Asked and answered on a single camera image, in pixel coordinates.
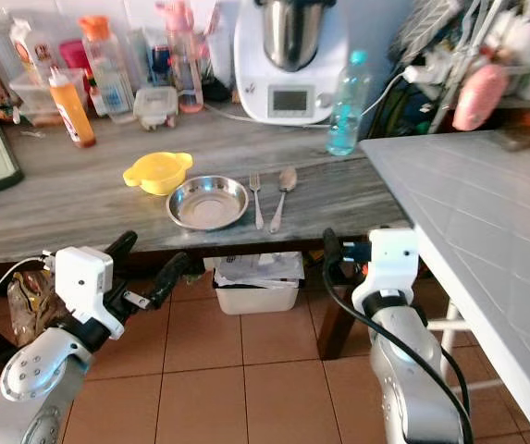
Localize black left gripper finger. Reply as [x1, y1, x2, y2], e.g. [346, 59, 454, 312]
[150, 252, 191, 313]
[105, 230, 139, 266]

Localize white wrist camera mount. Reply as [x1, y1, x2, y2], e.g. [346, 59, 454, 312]
[55, 246, 127, 340]
[352, 228, 421, 311]

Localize round steel plate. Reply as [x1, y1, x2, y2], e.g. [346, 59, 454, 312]
[166, 175, 251, 232]

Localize white table frame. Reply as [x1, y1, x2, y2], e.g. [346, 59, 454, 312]
[426, 273, 520, 394]

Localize clear plastic box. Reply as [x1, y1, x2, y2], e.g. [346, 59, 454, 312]
[10, 72, 69, 126]

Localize small lidded plastic container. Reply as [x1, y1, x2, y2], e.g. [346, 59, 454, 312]
[133, 86, 179, 130]

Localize orange sauce bottle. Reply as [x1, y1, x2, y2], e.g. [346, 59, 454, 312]
[49, 67, 97, 150]

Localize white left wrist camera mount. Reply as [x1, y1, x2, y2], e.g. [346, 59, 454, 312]
[55, 246, 127, 340]

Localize dark wooden table leg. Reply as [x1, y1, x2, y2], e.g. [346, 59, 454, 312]
[315, 268, 372, 362]

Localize patterned plastic bag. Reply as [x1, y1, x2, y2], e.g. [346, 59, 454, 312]
[7, 271, 59, 345]

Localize grey striped cloth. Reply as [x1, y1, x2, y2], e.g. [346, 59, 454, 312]
[394, 0, 467, 64]

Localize yellow plastic bowl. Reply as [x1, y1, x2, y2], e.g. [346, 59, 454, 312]
[122, 152, 193, 197]

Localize steel spoon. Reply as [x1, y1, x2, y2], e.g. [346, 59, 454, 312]
[269, 166, 299, 234]

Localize clear bottle pink cap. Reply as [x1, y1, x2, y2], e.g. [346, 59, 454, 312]
[156, 0, 203, 115]

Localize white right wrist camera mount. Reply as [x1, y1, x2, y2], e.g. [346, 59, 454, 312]
[352, 228, 421, 311]

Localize white bottle orange label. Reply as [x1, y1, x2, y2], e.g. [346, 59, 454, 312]
[10, 18, 57, 82]

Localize blue labelled container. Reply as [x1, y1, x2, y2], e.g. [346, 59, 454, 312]
[140, 32, 171, 91]

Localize turquoise water bottle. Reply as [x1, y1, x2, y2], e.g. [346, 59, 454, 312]
[327, 49, 374, 157]

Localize white food processor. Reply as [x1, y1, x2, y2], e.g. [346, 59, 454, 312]
[233, 0, 356, 127]

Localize steel fork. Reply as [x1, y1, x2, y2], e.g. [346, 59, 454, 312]
[249, 173, 266, 231]

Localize clear bottle orange cap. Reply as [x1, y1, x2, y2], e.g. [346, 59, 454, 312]
[78, 16, 136, 126]

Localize red plastic cup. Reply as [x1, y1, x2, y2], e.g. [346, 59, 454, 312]
[58, 39, 92, 84]

